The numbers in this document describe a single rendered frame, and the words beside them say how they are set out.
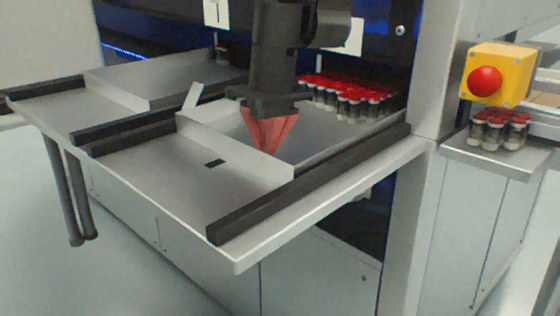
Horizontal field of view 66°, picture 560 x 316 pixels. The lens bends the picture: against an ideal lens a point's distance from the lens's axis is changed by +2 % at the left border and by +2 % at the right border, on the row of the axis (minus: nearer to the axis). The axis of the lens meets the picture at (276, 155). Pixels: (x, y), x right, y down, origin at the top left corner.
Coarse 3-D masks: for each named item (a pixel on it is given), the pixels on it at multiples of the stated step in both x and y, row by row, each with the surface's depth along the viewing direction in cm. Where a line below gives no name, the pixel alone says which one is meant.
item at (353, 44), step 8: (352, 24) 70; (360, 24) 69; (352, 32) 70; (360, 32) 69; (352, 40) 71; (360, 40) 70; (336, 48) 74; (344, 48) 72; (352, 48) 71; (360, 48) 70
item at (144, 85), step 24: (96, 72) 91; (120, 72) 95; (144, 72) 99; (168, 72) 101; (192, 72) 101; (216, 72) 101; (240, 72) 101; (120, 96) 81; (144, 96) 86; (168, 96) 76
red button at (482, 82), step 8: (472, 72) 56; (480, 72) 55; (488, 72) 55; (496, 72) 55; (472, 80) 56; (480, 80) 55; (488, 80) 55; (496, 80) 54; (472, 88) 56; (480, 88) 56; (488, 88) 55; (496, 88) 55; (480, 96) 56; (488, 96) 56
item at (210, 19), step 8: (208, 0) 94; (216, 0) 92; (224, 0) 90; (208, 8) 95; (216, 8) 93; (224, 8) 91; (208, 16) 95; (216, 16) 93; (224, 16) 92; (208, 24) 96; (216, 24) 94; (224, 24) 92
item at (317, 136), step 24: (192, 120) 66; (216, 120) 74; (240, 120) 74; (312, 120) 74; (336, 120) 74; (384, 120) 66; (216, 144) 63; (240, 144) 59; (288, 144) 66; (312, 144) 66; (336, 144) 58; (264, 168) 57; (288, 168) 53; (312, 168) 55
